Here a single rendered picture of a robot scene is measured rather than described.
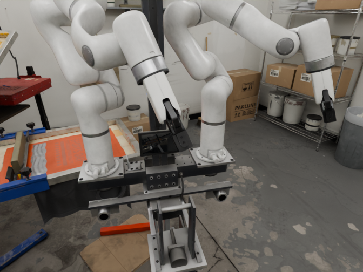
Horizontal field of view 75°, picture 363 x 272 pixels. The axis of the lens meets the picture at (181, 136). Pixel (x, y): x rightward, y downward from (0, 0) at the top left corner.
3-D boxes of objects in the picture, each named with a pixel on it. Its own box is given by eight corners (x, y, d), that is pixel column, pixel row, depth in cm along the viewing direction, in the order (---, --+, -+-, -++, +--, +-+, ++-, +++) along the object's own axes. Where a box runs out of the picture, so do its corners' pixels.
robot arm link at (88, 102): (73, 131, 83) (63, 87, 75) (107, 121, 91) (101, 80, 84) (86, 141, 77) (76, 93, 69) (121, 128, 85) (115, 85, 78)
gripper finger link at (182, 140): (166, 124, 50) (179, 152, 51) (167, 124, 47) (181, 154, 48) (180, 117, 50) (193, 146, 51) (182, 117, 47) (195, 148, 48)
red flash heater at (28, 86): (11, 86, 244) (7, 75, 239) (54, 87, 243) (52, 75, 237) (-40, 107, 190) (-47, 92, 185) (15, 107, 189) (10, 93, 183)
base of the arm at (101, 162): (119, 179, 84) (113, 141, 76) (81, 184, 81) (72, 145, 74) (119, 157, 97) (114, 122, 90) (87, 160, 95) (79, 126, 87)
